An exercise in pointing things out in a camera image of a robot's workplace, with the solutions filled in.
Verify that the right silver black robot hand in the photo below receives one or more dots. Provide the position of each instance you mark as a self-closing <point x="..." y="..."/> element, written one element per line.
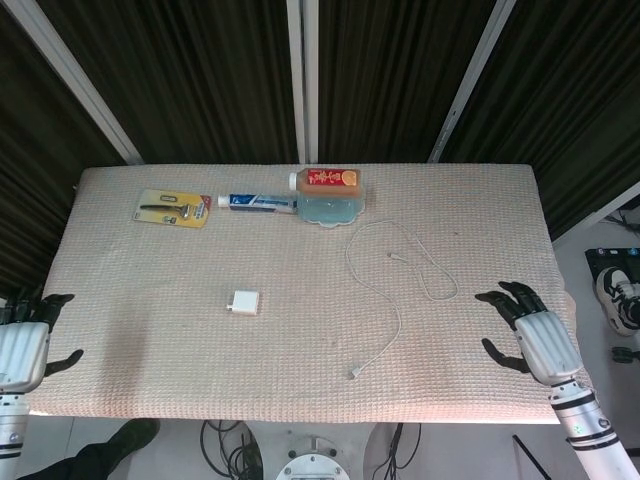
<point x="547" y="345"/>

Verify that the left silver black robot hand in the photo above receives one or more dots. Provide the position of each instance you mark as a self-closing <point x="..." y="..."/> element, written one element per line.
<point x="22" y="350"/>

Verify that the white charger adapter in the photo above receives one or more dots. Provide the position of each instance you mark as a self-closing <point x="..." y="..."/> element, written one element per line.
<point x="245" y="303"/>

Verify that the round metal robot base flange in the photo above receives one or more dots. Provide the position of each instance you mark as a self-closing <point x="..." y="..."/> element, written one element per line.
<point x="312" y="467"/>

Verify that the black caster wheel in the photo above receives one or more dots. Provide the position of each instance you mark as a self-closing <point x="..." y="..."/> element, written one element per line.
<point x="625" y="355"/>

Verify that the black white sneaker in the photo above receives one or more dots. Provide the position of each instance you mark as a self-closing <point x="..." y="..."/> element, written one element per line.
<point x="615" y="300"/>

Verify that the black device with blue lights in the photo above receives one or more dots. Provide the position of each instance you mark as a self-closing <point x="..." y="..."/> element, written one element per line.
<point x="612" y="255"/>

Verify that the dark trouser leg and shoe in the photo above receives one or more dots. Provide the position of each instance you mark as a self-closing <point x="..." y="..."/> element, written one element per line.
<point x="115" y="445"/>

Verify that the dark green curtain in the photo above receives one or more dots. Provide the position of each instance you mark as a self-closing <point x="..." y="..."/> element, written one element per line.
<point x="575" y="100"/>
<point x="390" y="75"/>
<point x="30" y="175"/>
<point x="200" y="75"/>

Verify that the razor in yellow blister pack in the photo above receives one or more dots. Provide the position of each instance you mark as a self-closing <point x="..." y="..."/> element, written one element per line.
<point x="172" y="207"/>

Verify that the beige waffle table cloth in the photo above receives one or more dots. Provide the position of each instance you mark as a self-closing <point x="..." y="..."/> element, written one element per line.
<point x="300" y="350"/>

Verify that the light blue plastic dish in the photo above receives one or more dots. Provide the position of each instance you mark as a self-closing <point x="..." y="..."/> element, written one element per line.
<point x="330" y="210"/>

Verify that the orange juice bottle red label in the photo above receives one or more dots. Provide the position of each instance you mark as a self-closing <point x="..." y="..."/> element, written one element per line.
<point x="327" y="180"/>

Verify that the blue white toothpaste tube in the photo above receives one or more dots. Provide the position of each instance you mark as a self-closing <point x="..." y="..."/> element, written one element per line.
<point x="255" y="202"/>

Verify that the white metal frame post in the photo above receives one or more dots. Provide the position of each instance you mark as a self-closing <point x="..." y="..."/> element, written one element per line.
<point x="75" y="75"/>
<point x="475" y="75"/>
<point x="305" y="75"/>

